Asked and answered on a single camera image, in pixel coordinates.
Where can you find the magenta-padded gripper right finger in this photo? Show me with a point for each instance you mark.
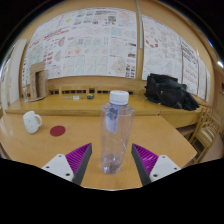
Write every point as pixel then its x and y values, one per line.
pixel 146 159

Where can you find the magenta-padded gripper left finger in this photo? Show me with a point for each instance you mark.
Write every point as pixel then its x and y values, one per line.
pixel 77 157

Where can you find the clear plastic water bottle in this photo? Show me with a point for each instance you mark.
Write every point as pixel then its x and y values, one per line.
pixel 117 133

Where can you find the flat round red coaster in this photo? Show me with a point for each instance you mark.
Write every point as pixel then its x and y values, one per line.
pixel 57 131

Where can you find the white ceramic mug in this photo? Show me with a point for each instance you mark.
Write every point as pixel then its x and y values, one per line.
pixel 30 122

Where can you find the small dark tape measure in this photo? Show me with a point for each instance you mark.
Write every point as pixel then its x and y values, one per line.
pixel 90 96

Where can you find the wooden chair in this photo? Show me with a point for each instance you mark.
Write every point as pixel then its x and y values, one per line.
pixel 206 131

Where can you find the black bag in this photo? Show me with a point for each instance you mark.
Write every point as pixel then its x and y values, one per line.
pixel 166 90

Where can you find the small clear bottle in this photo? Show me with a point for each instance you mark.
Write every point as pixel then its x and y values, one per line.
pixel 25 95

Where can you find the brown cardboard box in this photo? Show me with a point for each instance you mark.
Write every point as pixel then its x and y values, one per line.
pixel 34 81

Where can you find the tall white cabinet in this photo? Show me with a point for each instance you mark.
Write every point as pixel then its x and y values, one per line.
pixel 16 70

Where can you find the narrow printed wall poster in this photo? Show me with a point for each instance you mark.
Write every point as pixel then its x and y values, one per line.
pixel 166 50

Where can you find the wide printed wall poster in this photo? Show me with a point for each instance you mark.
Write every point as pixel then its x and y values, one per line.
pixel 86 43

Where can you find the white wall conduit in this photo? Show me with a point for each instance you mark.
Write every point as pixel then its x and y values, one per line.
pixel 140 30

